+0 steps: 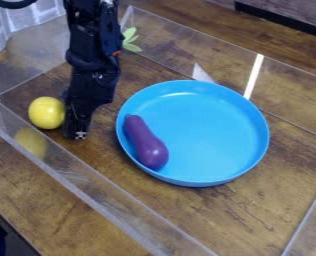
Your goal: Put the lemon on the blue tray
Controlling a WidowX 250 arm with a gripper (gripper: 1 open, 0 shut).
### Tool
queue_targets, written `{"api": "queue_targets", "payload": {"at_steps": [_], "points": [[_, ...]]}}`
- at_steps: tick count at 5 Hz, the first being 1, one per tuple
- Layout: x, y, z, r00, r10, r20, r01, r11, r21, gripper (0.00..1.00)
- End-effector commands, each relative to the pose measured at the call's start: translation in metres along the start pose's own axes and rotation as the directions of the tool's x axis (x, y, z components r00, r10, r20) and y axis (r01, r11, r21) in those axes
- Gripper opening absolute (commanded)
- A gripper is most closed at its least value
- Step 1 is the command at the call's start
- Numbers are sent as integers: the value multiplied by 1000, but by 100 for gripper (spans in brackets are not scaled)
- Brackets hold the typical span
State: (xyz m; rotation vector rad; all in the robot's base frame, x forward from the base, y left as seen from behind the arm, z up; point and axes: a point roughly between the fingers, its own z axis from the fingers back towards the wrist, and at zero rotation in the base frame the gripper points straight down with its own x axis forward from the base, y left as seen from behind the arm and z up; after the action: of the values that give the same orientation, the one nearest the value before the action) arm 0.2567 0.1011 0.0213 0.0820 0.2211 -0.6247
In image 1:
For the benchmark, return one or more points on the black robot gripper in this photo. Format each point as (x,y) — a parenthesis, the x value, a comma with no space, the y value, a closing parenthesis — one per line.
(92,89)

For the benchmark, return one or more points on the yellow toy lemon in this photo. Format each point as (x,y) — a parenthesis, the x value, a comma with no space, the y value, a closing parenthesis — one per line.
(46,112)

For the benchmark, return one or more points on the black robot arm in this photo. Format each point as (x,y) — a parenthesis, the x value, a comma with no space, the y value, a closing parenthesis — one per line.
(96,45)

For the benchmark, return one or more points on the blue round plastic tray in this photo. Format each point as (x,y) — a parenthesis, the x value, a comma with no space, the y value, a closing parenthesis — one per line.
(212,129)

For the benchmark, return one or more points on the purple toy eggplant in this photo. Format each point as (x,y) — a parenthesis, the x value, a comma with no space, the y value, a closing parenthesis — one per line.
(150,150)

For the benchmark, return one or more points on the orange toy carrot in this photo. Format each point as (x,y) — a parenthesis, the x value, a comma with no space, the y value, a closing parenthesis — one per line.
(130,36)

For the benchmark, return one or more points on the white grid curtain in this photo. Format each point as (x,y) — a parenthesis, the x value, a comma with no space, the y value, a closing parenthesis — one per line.
(17,19)

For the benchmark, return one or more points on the clear acrylic enclosure wall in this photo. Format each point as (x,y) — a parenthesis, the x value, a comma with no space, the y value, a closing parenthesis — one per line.
(76,195)

